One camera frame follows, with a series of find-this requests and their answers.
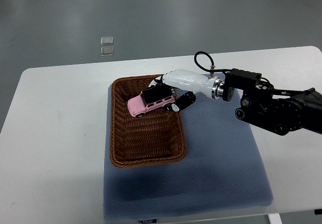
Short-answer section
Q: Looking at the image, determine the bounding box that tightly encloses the pink toy car black roof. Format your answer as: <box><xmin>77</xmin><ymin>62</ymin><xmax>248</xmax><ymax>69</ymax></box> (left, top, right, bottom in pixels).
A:
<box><xmin>127</xmin><ymin>85</ymin><xmax>176</xmax><ymax>118</ymax></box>

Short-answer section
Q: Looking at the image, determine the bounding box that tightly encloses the white table leg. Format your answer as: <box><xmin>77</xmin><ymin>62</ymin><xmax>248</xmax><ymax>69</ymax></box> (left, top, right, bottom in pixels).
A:
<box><xmin>268</xmin><ymin>213</ymin><xmax>282</xmax><ymax>224</ymax></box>

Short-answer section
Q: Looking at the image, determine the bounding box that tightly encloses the upper metal floor plate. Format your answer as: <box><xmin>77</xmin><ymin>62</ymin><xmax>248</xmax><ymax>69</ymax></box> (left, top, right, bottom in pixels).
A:
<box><xmin>101</xmin><ymin>36</ymin><xmax>114</xmax><ymax>45</ymax></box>

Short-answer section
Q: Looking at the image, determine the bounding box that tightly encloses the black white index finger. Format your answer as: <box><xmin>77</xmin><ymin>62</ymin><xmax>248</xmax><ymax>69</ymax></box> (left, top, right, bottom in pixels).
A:
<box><xmin>148</xmin><ymin>75</ymin><xmax>164</xmax><ymax>88</ymax></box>

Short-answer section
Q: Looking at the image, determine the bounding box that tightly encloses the black thumb robot finger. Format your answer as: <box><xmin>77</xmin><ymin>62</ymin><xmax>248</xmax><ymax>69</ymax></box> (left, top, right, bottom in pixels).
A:
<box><xmin>164</xmin><ymin>92</ymin><xmax>196</xmax><ymax>112</ymax></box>

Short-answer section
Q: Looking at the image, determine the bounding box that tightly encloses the blue-grey padded mat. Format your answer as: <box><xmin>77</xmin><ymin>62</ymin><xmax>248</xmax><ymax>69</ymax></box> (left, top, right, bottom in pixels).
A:
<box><xmin>103</xmin><ymin>94</ymin><xmax>273</xmax><ymax>221</ymax></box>

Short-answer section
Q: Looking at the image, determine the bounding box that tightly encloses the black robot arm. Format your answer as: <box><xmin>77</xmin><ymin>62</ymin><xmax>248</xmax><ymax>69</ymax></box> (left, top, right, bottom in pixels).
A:
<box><xmin>149</xmin><ymin>68</ymin><xmax>321</xmax><ymax>135</ymax></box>

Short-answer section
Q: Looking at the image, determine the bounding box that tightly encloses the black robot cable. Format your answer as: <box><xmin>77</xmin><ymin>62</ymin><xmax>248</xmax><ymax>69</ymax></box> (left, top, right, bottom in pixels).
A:
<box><xmin>194</xmin><ymin>51</ymin><xmax>233</xmax><ymax>77</ymax></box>

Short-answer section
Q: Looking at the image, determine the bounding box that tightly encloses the metal floor plate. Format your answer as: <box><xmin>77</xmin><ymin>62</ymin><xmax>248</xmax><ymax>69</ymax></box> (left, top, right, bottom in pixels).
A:
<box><xmin>101</xmin><ymin>46</ymin><xmax>114</xmax><ymax>56</ymax></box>
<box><xmin>101</xmin><ymin>36</ymin><xmax>114</xmax><ymax>45</ymax></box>

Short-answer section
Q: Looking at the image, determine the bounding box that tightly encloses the brown woven wicker basket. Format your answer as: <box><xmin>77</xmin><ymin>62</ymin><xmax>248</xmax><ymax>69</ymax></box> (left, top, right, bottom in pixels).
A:
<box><xmin>106</xmin><ymin>75</ymin><xmax>187</xmax><ymax>168</ymax></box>

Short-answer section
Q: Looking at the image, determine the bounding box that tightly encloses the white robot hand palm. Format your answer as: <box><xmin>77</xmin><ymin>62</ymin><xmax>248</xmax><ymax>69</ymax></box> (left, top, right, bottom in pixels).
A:
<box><xmin>162</xmin><ymin>69</ymin><xmax>224</xmax><ymax>100</ymax></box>

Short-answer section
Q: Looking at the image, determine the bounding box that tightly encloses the lower metal floor plate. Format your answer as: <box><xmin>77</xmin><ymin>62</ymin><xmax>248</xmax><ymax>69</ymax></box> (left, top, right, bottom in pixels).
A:
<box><xmin>101</xmin><ymin>46</ymin><xmax>114</xmax><ymax>56</ymax></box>

